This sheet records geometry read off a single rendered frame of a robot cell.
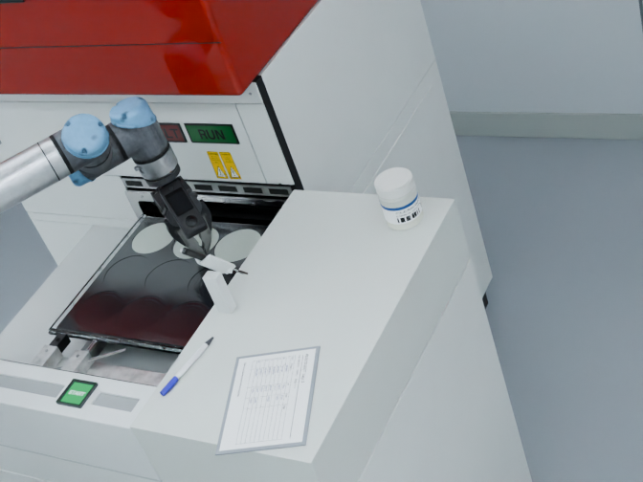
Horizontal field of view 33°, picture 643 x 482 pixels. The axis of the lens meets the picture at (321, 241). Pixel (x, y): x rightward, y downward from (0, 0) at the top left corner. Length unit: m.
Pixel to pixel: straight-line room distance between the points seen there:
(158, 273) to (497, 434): 0.78
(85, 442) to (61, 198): 0.82
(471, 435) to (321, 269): 0.49
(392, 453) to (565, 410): 1.07
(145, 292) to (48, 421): 0.36
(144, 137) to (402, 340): 0.61
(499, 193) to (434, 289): 1.67
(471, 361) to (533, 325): 0.98
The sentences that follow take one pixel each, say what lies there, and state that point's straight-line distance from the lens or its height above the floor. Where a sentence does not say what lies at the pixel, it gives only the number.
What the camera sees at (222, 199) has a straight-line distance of 2.31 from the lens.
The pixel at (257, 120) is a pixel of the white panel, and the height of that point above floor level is 1.13.
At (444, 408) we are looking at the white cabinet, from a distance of 2.09.
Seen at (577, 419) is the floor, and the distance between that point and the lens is 2.90.
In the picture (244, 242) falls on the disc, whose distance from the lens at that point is 2.23.
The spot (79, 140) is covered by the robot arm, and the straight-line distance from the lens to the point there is 1.90.
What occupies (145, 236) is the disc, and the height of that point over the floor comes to 0.90.
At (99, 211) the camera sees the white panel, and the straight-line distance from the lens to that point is 2.60.
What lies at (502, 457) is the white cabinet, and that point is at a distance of 2.42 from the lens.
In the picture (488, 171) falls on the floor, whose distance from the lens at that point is 3.74.
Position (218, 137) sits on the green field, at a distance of 2.21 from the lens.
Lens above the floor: 2.18
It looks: 37 degrees down
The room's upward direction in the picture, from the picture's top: 21 degrees counter-clockwise
